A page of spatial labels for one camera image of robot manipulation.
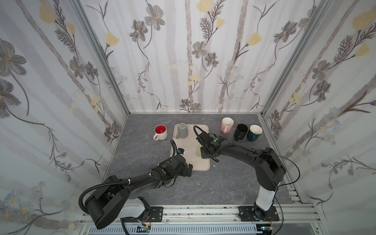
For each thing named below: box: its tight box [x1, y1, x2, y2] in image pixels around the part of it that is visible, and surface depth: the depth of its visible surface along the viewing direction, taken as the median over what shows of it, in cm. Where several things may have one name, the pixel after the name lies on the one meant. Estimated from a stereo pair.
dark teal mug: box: [246, 124, 263, 142], surface depth 100 cm
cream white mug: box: [153, 124, 168, 141], surface depth 104 cm
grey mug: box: [175, 122, 189, 140], surface depth 103 cm
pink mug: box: [220, 117, 235, 135], surface depth 104 cm
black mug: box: [233, 123, 249, 142], surface depth 103 cm
